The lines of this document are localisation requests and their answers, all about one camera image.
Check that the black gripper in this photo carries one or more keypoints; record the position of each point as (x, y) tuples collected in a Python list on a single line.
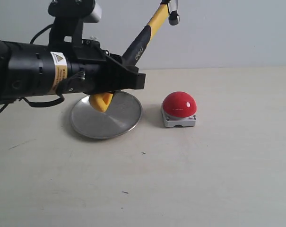
[(92, 70)]

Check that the yellow black claw hammer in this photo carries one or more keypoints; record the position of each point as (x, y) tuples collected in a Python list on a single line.
[(138, 52)]

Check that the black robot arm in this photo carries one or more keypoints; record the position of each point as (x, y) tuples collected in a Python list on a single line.
[(28, 70)]

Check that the red dome push button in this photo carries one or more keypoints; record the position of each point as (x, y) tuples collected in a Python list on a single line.
[(179, 109)]

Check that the round stainless steel plate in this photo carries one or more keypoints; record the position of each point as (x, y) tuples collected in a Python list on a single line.
[(122, 115)]

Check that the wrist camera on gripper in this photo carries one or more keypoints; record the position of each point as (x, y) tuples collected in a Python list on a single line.
[(69, 19)]

